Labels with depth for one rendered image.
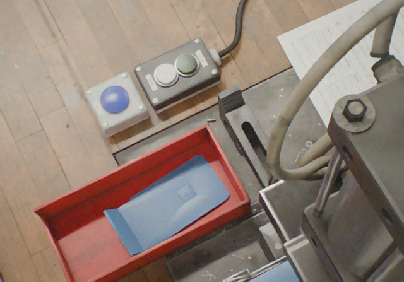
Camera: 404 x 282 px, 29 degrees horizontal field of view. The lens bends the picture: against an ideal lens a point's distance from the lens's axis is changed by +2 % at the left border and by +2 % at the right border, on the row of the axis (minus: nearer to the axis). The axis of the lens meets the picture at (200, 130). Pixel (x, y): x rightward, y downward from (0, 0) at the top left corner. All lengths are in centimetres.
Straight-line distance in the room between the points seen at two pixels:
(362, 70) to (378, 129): 69
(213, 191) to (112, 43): 27
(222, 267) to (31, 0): 49
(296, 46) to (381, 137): 70
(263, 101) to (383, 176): 68
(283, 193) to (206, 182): 26
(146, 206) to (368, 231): 56
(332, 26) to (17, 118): 47
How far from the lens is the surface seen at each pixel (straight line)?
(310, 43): 112
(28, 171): 109
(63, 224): 106
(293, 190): 80
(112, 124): 106
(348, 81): 111
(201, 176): 104
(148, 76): 108
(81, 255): 104
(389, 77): 45
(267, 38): 113
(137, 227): 103
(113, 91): 107
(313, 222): 65
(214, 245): 103
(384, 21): 46
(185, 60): 107
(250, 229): 103
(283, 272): 93
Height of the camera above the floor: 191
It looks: 70 degrees down
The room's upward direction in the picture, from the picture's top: 10 degrees counter-clockwise
